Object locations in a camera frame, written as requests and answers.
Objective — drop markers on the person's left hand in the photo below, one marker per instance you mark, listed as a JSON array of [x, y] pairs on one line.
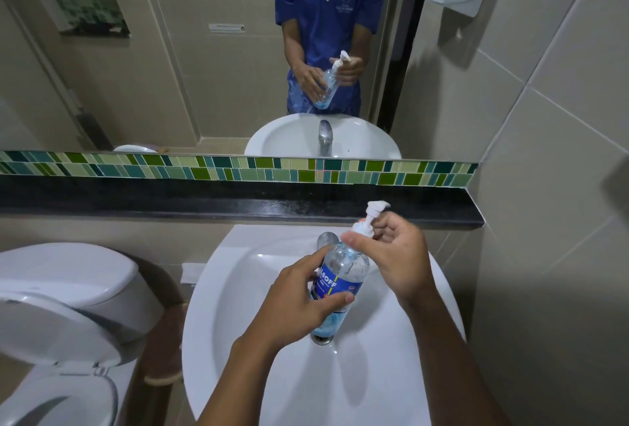
[[287, 308]]

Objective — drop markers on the person's right hand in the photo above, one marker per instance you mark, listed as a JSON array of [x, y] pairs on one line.
[[400, 258]]

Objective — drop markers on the clear hand soap bottle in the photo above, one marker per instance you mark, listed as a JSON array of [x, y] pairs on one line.
[[346, 266]]

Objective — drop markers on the white pump head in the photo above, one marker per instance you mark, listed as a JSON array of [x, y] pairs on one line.
[[376, 206]]

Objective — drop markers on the person's right forearm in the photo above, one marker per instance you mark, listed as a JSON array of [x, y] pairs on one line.
[[452, 371]]

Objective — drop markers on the white ceramic sink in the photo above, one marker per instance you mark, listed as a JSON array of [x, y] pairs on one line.
[[236, 303]]

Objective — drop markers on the chrome faucet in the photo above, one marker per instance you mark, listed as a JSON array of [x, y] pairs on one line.
[[327, 239]]

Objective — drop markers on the white rectangular object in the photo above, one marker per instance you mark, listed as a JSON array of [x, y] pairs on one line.
[[192, 273]]

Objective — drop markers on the brown waste bin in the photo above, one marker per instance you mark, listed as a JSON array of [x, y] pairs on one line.
[[164, 347]]

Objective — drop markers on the black stone ledge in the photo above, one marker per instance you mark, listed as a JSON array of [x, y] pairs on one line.
[[147, 200]]

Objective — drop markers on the white toilet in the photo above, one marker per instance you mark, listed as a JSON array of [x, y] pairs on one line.
[[69, 278]]

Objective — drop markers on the large wall mirror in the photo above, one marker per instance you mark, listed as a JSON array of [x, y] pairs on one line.
[[196, 72]]

